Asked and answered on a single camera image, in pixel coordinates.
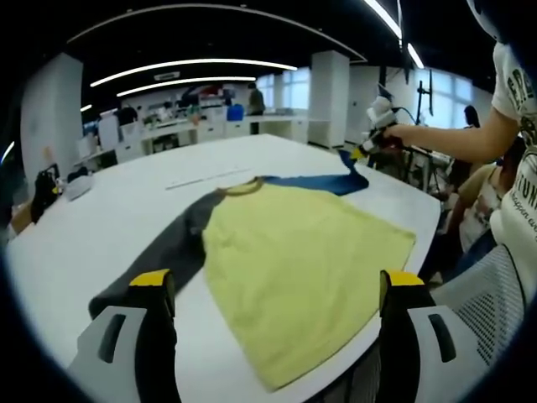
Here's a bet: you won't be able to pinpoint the dark mesh chair back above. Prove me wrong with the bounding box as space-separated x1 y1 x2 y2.
321 350 382 403

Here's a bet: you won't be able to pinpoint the red blue wall banner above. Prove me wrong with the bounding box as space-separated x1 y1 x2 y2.
180 83 236 106

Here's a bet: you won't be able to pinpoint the white square pillar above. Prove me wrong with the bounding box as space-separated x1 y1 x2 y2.
309 50 351 149
19 52 84 181

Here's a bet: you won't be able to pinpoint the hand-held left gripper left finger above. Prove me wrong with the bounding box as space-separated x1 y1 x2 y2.
66 270 182 403

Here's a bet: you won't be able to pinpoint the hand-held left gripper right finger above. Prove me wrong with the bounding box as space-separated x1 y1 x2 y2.
378 270 496 403

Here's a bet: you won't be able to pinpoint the white mesh office chair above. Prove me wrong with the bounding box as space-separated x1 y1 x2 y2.
435 243 530 370

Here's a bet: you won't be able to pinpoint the ceiling light strip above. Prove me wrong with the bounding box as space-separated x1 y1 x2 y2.
116 76 257 97
90 58 299 88
362 0 404 41

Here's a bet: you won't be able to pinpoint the yellow garment grey blue sleeves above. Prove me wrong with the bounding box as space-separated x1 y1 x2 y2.
87 149 417 394

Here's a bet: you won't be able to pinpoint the white soft pouch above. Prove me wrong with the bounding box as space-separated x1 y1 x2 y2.
65 167 94 202

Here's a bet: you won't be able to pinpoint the person's right hand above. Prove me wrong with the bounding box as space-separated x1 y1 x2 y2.
378 123 407 149

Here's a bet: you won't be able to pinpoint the long white counter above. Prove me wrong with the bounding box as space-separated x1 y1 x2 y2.
81 115 311 159

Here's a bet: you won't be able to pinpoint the tall white cabinet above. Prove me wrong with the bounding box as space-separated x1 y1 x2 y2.
98 115 122 149

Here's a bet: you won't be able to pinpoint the person's white printed t-shirt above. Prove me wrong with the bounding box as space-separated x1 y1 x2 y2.
490 41 537 253

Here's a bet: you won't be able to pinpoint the cardboard box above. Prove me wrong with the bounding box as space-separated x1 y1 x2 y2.
7 200 35 236

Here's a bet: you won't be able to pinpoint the black backpack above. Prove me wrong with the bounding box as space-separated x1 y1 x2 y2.
31 165 62 224

